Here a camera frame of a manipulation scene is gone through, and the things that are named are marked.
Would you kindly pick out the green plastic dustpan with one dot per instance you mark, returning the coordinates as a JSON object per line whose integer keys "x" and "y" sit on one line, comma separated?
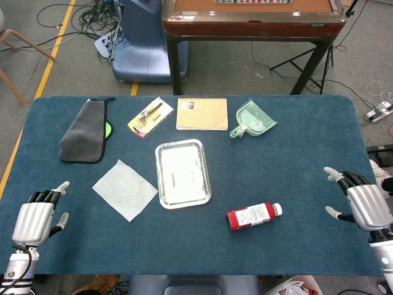
{"x": 255, "y": 120}

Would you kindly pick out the white plastic bag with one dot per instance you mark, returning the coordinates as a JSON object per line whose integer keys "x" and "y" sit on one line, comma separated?
{"x": 291, "y": 287}

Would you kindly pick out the dark grey robot torso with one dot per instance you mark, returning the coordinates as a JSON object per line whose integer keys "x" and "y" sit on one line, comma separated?
{"x": 190, "y": 285}

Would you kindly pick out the silver metal tray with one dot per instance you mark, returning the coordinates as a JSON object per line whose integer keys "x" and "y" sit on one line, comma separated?
{"x": 184, "y": 172}

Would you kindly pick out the brown mahjong table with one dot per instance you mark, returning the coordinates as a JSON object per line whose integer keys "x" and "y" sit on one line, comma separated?
{"x": 245, "y": 29}

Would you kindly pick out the white power strip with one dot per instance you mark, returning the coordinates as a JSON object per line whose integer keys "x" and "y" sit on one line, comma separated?
{"x": 102, "y": 44}
{"x": 379, "y": 112}

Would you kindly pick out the brown shoe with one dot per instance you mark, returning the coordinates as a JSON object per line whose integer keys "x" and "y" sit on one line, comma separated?
{"x": 98, "y": 284}

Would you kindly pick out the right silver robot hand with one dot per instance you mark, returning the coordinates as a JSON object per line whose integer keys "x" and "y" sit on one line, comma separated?
{"x": 367, "y": 206}

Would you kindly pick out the blue felt table cover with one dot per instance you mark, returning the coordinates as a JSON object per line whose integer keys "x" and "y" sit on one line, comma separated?
{"x": 276, "y": 172}

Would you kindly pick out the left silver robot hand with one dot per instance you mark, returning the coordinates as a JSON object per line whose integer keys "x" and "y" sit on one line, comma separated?
{"x": 32, "y": 218}

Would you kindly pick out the red juice bottle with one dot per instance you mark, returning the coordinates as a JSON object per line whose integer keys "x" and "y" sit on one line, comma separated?
{"x": 248, "y": 216}

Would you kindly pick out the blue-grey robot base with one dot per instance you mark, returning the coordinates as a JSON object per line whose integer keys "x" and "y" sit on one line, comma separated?
{"x": 144, "y": 46}

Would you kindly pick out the white paper sheet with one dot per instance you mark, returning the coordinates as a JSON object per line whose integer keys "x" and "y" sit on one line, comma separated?
{"x": 126, "y": 190}

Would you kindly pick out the razor in yellow package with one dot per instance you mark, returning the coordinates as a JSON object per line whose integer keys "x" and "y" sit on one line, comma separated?
{"x": 149, "y": 118}

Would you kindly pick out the wooden chair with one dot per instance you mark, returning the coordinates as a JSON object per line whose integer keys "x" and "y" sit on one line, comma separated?
{"x": 30, "y": 44}

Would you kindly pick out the grey microfibre cloth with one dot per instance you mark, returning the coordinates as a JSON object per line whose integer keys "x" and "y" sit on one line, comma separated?
{"x": 83, "y": 132}

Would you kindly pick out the black metal base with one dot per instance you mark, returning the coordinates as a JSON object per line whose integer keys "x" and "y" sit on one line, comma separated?
{"x": 383, "y": 156}

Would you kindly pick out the white sneaker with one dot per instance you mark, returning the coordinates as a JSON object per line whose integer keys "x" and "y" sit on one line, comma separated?
{"x": 380, "y": 175}

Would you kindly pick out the brown spiral notebook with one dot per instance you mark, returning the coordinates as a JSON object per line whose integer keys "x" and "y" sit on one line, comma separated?
{"x": 202, "y": 115}

